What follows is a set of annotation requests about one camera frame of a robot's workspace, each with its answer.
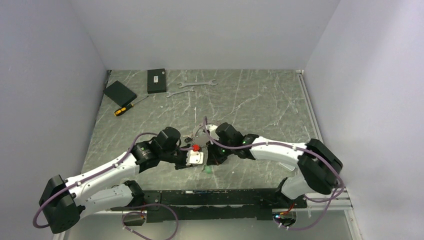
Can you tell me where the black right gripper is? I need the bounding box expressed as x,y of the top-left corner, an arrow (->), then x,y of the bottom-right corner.
206,137 -> 235,166

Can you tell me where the green key tag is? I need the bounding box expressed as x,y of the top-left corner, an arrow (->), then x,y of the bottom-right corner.
202,165 -> 212,174

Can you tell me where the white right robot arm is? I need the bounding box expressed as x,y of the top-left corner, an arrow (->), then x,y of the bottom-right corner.
202,122 -> 343,208

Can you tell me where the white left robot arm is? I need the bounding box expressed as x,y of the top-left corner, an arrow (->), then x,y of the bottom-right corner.
32,126 -> 200,234

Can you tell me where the yellow black screwdriver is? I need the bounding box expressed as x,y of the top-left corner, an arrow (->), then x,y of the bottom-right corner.
114,95 -> 149,117

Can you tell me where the small silver wrench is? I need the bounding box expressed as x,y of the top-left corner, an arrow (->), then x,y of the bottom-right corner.
165,87 -> 196,98

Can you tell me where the large silver wrench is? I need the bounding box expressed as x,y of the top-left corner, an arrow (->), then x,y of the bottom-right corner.
178,79 -> 218,88

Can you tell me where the flat black box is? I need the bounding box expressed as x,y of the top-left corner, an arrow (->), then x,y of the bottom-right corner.
103,81 -> 137,107

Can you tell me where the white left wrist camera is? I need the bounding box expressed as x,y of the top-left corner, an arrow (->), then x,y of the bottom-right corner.
186,150 -> 205,166

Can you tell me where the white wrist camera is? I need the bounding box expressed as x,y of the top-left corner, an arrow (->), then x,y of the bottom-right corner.
206,123 -> 218,135
186,150 -> 205,166

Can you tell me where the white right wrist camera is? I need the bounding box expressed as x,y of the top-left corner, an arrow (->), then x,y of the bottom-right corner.
206,123 -> 218,135

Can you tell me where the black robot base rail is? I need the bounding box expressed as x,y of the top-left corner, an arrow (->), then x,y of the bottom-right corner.
110,187 -> 307,223

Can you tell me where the black network switch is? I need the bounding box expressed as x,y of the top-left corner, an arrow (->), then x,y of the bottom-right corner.
147,68 -> 167,95

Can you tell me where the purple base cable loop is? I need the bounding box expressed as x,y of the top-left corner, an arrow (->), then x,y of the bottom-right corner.
121,202 -> 180,240

